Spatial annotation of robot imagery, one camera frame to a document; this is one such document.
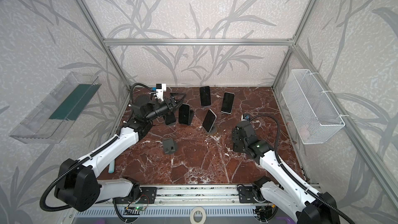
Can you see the white-edged phone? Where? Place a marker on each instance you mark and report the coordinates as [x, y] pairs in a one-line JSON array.
[[227, 103]]

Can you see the clear plastic wall bin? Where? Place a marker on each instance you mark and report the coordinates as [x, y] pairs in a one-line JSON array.
[[49, 122]]

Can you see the white tape roll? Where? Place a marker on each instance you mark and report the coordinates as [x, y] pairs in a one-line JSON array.
[[198, 215]]

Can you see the white wire mesh basket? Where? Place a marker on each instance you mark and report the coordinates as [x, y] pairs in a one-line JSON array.
[[315, 117]]

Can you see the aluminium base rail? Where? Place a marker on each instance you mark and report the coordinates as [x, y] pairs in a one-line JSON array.
[[196, 193]]

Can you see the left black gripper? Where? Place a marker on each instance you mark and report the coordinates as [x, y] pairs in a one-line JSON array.
[[169, 103]]

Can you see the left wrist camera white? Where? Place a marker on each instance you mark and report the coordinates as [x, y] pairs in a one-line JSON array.
[[159, 91]]

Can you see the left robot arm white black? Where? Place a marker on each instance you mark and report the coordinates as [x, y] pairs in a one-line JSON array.
[[88, 168]]

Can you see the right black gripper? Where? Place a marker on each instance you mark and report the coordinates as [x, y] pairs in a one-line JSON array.
[[238, 144]]

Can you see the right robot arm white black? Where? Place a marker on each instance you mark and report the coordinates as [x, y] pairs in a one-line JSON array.
[[289, 177]]

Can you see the green-edged phone on stand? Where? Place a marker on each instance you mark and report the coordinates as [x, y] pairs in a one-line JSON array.
[[185, 115]]

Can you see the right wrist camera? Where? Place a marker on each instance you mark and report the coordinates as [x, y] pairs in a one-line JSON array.
[[246, 117]]

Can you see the purple-edged phone on stand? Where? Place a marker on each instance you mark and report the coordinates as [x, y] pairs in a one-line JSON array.
[[169, 119]]

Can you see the black phone rear centre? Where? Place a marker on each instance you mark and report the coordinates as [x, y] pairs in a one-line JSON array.
[[205, 96]]

